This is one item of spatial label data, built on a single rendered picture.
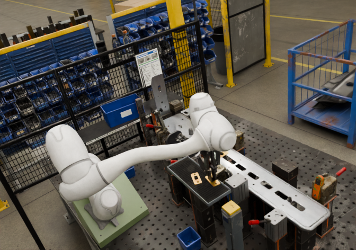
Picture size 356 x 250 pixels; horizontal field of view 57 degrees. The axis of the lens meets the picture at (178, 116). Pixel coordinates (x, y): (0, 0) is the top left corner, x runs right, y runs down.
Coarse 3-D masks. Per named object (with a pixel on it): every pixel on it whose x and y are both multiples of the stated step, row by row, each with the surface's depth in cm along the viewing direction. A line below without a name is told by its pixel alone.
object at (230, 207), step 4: (224, 204) 147; (228, 204) 147; (232, 204) 146; (236, 204) 146; (224, 208) 145; (228, 208) 145; (232, 208) 144; (236, 208) 144; (240, 208) 144; (228, 212) 143; (232, 212) 142
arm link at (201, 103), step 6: (192, 96) 132; (198, 96) 130; (204, 96) 129; (192, 102) 130; (198, 102) 129; (204, 102) 129; (210, 102) 130; (192, 108) 131; (198, 108) 129; (204, 108) 129; (210, 108) 129; (192, 114) 131; (198, 114) 129; (192, 120) 133; (198, 120) 128
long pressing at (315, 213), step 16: (176, 128) 240; (192, 128) 236; (224, 160) 199; (240, 160) 196; (272, 176) 180; (256, 192) 171; (272, 192) 170; (288, 192) 168; (272, 208) 162; (288, 208) 159; (320, 208) 156; (304, 224) 150
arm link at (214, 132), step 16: (208, 112) 127; (208, 128) 118; (224, 128) 116; (176, 144) 123; (192, 144) 120; (208, 144) 119; (224, 144) 115; (112, 160) 130; (128, 160) 130; (144, 160) 129; (112, 176) 129
